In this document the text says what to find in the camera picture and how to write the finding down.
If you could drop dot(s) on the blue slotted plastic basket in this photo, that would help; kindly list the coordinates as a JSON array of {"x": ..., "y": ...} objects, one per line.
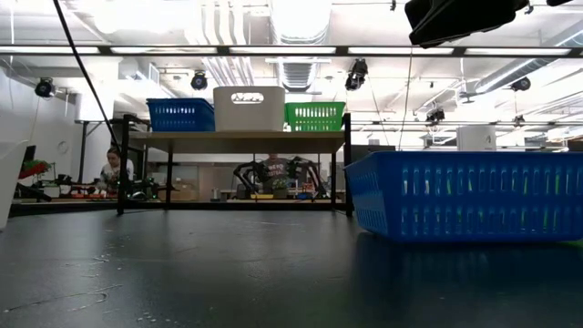
[
  {"x": 478, "y": 159},
  {"x": 180, "y": 99},
  {"x": 182, "y": 118}
]

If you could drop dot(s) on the black overhead light bar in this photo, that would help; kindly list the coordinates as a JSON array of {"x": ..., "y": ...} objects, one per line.
[{"x": 223, "y": 50}]

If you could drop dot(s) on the background black robot arm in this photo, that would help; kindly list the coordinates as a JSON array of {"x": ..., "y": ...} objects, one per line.
[
  {"x": 141, "y": 189},
  {"x": 309, "y": 175},
  {"x": 248, "y": 175}
]

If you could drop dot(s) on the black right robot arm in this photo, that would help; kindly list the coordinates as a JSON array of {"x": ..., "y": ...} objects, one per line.
[{"x": 455, "y": 18}]

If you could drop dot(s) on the black table mat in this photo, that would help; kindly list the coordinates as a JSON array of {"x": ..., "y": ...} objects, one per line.
[{"x": 228, "y": 273}]

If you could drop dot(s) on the small background potted plant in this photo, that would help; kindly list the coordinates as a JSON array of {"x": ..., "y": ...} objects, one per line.
[
  {"x": 36, "y": 163},
  {"x": 280, "y": 184}
]

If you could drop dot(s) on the cardboard box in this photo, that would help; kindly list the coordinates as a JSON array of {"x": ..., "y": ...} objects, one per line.
[{"x": 184, "y": 191}]

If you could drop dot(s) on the black computer monitor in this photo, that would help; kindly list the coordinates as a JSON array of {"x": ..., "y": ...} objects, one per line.
[{"x": 30, "y": 154}]

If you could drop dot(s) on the wooden shelf with black frame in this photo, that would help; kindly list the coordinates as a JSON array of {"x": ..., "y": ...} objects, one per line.
[{"x": 237, "y": 142}]

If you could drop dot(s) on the silver ventilation duct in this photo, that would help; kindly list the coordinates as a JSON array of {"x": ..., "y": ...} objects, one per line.
[{"x": 298, "y": 75}]

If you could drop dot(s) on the green slotted plastic basket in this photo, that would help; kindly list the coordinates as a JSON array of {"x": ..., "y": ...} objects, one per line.
[{"x": 314, "y": 118}]

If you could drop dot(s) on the person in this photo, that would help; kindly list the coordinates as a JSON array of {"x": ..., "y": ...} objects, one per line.
[
  {"x": 114, "y": 171},
  {"x": 276, "y": 171}
]

